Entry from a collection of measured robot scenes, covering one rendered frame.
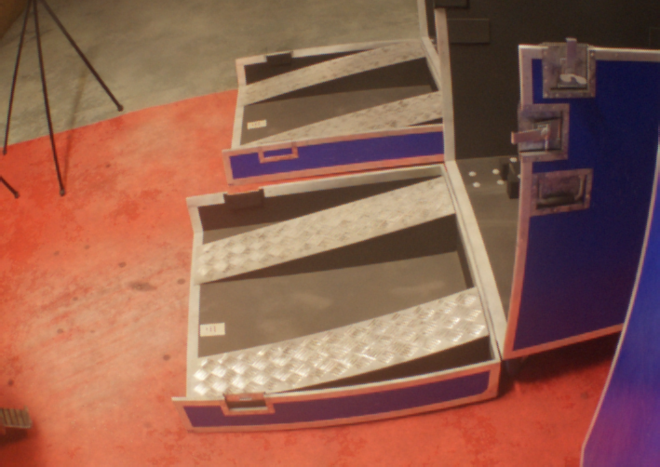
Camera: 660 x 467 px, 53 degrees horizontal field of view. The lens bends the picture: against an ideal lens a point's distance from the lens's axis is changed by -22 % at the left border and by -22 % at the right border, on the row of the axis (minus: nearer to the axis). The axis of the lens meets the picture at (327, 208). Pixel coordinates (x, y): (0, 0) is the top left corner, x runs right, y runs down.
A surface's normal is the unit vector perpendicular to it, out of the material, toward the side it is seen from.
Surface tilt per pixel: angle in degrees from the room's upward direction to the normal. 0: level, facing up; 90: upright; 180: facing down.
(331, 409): 90
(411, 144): 90
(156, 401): 0
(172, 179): 0
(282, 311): 2
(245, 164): 90
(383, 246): 90
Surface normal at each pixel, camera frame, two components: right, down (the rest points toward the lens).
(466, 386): 0.07, 0.57
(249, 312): -0.11, -0.81
